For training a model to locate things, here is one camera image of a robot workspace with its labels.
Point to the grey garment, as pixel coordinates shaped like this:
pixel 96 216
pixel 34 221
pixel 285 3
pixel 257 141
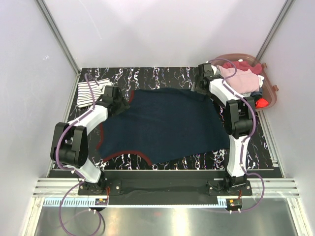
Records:
pixel 254 93

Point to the orange red garment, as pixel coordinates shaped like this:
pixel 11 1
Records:
pixel 261 103

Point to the navy tank top red trim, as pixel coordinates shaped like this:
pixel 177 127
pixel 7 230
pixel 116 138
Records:
pixel 162 125

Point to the right aluminium corner post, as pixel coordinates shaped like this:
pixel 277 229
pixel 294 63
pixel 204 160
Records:
pixel 275 27

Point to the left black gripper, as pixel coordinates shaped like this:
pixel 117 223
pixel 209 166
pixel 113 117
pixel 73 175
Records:
pixel 124 105

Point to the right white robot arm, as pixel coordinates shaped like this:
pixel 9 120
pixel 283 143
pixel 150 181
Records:
pixel 239 115

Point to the aluminium corner post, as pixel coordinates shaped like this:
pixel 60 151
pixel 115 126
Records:
pixel 275 27
pixel 57 34

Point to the light pink garment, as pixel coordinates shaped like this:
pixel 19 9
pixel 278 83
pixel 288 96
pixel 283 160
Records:
pixel 242 81

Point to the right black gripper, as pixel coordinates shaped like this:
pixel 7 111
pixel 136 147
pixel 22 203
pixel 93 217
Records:
pixel 197 88

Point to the small circuit board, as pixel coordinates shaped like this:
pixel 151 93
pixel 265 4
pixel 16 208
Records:
pixel 234 203
pixel 101 201

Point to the brown translucent plastic basket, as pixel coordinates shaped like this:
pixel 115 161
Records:
pixel 268 90

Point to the aluminium frame rail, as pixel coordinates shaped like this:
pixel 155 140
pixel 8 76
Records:
pixel 272 187

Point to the left aluminium corner post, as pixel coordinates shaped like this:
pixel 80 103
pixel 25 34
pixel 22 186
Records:
pixel 57 34

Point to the right small circuit board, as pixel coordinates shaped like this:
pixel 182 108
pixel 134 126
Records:
pixel 234 203

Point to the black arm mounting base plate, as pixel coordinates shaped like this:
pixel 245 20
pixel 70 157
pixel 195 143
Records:
pixel 159 199

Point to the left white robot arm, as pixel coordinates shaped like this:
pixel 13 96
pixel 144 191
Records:
pixel 69 147

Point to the left small circuit board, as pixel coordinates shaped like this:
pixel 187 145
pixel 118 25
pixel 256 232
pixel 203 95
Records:
pixel 101 201

